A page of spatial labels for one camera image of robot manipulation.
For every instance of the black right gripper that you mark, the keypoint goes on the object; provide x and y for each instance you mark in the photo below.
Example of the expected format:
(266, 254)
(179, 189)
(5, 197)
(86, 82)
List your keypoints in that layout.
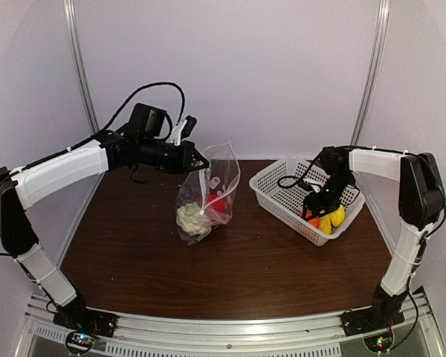
(310, 201)

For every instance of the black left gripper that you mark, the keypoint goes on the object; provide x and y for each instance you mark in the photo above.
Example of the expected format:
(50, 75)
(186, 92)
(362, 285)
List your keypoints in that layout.
(183, 165)

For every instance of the orange toy pumpkin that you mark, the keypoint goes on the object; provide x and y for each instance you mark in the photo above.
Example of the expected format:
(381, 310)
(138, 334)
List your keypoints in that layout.
(315, 222)

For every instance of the yellow toy pepper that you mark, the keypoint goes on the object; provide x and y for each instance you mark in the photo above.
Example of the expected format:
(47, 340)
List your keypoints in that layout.
(338, 219)

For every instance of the dark red toy grapes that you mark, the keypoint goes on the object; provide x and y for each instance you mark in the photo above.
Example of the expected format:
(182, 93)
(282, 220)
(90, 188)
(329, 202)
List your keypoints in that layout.
(189, 194)

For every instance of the clear zip top bag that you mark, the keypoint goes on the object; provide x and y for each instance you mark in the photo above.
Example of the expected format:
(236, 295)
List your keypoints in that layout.
(205, 199)

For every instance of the red toy bell pepper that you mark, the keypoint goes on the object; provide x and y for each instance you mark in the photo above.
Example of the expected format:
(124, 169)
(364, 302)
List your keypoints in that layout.
(216, 210)

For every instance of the white toy cauliflower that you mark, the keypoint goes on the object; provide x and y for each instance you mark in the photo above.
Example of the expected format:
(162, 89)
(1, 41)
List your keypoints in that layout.
(193, 221)

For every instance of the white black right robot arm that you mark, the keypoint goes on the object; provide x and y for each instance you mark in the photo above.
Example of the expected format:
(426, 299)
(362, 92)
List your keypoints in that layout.
(421, 201)

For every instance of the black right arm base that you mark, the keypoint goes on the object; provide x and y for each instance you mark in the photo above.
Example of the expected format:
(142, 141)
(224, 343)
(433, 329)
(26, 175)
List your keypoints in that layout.
(385, 311)

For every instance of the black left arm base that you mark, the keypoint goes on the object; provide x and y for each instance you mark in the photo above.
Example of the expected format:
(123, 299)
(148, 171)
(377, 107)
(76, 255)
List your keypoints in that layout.
(77, 316)

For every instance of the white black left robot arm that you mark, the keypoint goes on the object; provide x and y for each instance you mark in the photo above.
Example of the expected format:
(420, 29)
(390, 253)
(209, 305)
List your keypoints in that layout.
(135, 143)

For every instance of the yellow toy banana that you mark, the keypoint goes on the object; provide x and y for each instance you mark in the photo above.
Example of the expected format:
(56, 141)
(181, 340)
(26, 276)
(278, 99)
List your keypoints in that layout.
(325, 225)

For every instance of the white perforated plastic basket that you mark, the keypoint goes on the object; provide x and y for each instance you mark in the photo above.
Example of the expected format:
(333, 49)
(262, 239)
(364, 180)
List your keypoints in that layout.
(287, 204)

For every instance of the right round circuit board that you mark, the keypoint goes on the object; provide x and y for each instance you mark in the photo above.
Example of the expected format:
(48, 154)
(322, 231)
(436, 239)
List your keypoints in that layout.
(379, 342)

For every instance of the round circuit board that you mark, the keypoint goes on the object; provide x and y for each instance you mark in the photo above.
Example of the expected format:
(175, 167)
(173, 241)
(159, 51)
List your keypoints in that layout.
(379, 342)
(79, 343)

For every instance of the left round circuit board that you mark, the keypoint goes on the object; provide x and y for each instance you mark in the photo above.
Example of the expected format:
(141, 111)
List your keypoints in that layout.
(79, 343)

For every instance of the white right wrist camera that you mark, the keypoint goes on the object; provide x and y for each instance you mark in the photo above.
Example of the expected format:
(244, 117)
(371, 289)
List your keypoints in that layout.
(309, 185)

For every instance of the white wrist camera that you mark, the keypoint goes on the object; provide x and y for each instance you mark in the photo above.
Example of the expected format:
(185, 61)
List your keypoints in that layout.
(309, 185)
(182, 130)

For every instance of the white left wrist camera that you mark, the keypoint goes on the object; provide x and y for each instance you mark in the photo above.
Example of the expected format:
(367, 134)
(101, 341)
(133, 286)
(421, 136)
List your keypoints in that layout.
(182, 130)

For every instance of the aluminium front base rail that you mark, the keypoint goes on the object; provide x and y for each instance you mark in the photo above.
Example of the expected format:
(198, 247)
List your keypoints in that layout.
(311, 335)

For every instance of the right aluminium frame post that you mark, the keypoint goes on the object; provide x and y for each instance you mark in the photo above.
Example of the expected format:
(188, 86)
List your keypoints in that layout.
(380, 36)

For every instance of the aluminium frame post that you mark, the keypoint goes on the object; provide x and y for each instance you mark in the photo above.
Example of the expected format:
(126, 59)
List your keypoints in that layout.
(79, 64)
(380, 36)

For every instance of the left aluminium frame post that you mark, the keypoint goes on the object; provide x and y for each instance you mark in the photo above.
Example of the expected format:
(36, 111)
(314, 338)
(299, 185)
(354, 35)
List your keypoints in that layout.
(79, 64)

